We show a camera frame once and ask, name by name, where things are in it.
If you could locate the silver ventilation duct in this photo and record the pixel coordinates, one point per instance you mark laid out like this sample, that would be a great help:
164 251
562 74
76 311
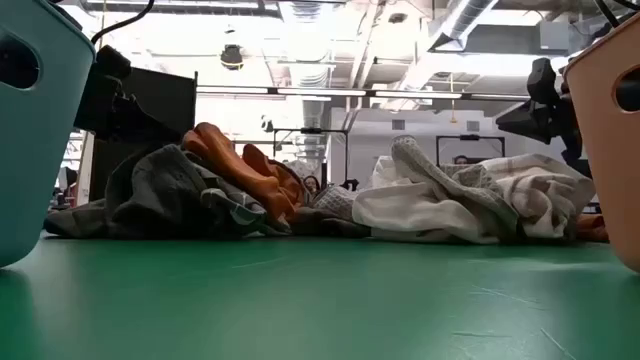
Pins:
465 22

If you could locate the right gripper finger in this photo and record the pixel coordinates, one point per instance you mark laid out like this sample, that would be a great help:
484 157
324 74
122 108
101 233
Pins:
515 120

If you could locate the white plaid towel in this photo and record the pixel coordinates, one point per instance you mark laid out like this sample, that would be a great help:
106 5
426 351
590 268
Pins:
540 190

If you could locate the black metal rig frame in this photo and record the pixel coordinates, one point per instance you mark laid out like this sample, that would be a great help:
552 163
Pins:
310 130
470 136

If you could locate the black partition board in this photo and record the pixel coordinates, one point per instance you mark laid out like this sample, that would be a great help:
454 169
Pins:
165 95

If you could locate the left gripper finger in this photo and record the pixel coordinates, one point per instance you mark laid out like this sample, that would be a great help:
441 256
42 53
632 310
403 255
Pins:
155 131

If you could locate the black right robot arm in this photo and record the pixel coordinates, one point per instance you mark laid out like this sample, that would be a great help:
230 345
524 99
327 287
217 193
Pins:
542 80

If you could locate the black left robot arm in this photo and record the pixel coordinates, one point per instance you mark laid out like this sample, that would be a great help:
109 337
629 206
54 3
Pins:
107 62

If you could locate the dark grey plaid towel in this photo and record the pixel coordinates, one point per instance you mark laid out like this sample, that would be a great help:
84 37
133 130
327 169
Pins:
150 200

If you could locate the plain white towel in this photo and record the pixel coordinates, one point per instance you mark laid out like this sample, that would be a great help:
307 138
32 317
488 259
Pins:
400 215

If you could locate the teal plastic basket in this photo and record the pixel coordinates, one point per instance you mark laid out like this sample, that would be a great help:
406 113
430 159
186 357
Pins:
40 165

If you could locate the light grey waffle towel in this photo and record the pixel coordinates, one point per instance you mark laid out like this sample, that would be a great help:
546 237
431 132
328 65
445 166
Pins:
415 160

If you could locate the person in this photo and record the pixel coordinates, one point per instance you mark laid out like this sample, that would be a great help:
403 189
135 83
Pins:
460 160
311 184

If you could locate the dark grey waffle towel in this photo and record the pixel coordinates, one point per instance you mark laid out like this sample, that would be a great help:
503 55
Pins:
325 225

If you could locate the black round ceiling fixture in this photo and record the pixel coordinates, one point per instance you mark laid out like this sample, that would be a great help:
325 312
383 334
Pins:
231 56

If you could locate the orange towel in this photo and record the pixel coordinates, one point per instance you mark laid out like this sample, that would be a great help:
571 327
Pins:
592 227
235 170

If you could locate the overhead light bar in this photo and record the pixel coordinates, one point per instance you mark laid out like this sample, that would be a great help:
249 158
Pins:
320 92

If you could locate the orange plastic basket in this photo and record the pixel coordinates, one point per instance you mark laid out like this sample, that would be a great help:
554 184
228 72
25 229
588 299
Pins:
600 165

